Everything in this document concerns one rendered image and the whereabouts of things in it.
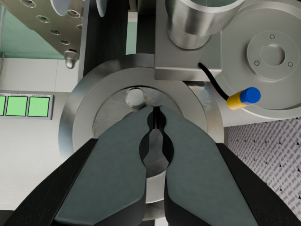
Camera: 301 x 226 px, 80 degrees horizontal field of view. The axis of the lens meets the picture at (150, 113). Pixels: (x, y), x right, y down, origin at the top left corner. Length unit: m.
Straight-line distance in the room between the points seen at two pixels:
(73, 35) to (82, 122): 0.34
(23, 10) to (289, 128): 0.47
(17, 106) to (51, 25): 0.25
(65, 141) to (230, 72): 0.16
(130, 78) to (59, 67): 3.23
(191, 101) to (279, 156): 0.17
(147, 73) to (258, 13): 0.13
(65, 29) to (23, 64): 3.25
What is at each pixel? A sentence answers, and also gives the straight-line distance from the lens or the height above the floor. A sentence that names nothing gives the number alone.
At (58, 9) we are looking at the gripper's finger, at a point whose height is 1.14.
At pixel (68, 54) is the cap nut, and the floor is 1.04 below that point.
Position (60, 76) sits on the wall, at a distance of 3.33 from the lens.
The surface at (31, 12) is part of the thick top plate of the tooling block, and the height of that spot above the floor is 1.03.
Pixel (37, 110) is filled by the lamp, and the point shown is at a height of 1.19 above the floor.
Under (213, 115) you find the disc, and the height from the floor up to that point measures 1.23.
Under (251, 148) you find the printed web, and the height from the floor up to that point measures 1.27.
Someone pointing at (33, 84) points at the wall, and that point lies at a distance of 3.50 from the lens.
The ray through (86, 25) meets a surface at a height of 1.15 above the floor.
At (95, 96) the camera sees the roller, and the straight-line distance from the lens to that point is 0.16.
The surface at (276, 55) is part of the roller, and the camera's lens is 0.21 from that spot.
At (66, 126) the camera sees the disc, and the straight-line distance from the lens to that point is 0.18.
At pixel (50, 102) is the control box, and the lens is 0.56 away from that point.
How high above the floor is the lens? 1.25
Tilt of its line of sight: 7 degrees down
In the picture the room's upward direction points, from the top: 178 degrees counter-clockwise
